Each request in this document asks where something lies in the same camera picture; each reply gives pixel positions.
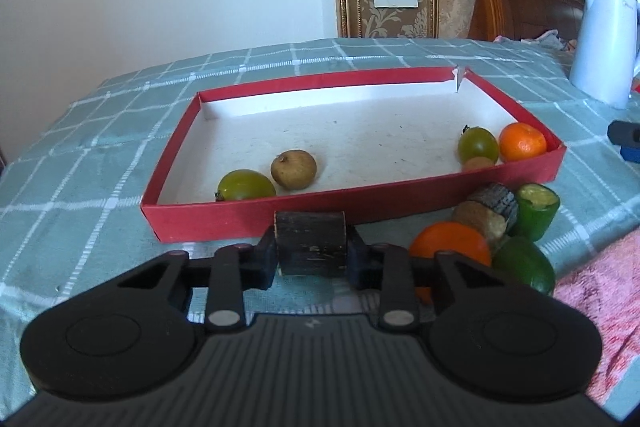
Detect large orange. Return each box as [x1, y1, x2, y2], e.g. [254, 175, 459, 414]
[409, 222, 492, 305]

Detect pink towel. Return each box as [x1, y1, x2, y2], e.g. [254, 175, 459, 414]
[552, 232, 640, 408]

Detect small green round fruit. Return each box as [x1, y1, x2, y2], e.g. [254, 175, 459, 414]
[457, 125, 500, 165]

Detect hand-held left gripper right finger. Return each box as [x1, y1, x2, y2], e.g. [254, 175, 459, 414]
[346, 226, 521, 334]

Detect long dark sugarcane piece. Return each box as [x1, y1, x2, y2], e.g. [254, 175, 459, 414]
[273, 210, 349, 279]

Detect crumpled clothes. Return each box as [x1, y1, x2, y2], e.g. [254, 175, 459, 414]
[492, 29, 578, 52]

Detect small orange mandarin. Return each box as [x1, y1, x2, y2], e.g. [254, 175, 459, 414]
[498, 122, 548, 162]

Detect dark green lime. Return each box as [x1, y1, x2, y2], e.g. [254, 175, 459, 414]
[492, 236, 557, 297]

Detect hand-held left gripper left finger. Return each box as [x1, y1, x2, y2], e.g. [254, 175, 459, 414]
[100, 227, 278, 334]

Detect large green round fruit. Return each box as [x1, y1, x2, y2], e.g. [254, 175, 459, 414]
[215, 169, 277, 202]

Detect yellow-brown round fruit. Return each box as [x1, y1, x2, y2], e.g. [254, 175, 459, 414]
[270, 150, 318, 190]

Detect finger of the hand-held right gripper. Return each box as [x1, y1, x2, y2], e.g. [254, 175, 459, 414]
[607, 120, 640, 164]

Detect cut green fruit piece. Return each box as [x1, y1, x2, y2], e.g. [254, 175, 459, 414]
[509, 183, 561, 243]

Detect white electric kettle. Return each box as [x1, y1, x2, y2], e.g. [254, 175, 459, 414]
[569, 0, 640, 110]

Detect red cardboard box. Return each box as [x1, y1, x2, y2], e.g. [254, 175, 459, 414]
[140, 66, 567, 244]

